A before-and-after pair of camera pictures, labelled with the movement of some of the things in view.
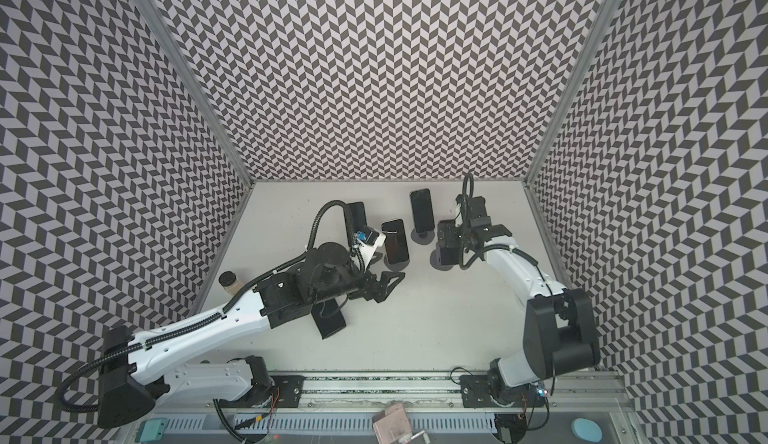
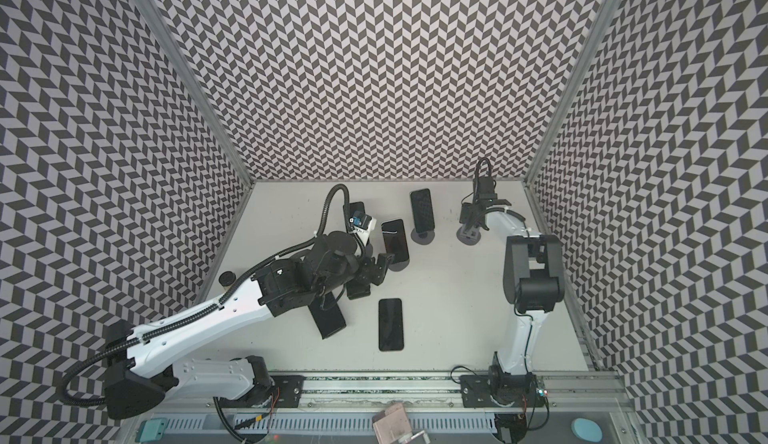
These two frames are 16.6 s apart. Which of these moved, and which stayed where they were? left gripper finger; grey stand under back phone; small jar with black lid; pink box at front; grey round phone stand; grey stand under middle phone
Moved: left gripper finger; grey round phone stand
Stayed: grey stand under back phone; grey stand under middle phone; pink box at front; small jar with black lid
